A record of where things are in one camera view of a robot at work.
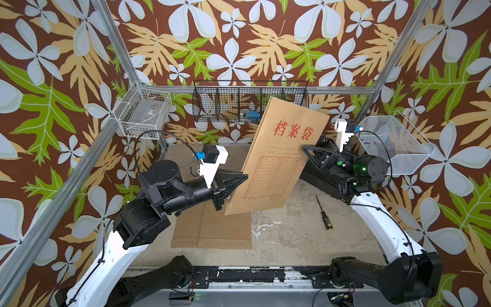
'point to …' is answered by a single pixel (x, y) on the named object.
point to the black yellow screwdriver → (325, 219)
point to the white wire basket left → (143, 112)
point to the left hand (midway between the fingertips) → (245, 175)
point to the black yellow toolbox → (325, 180)
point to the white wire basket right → (392, 138)
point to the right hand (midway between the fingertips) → (301, 148)
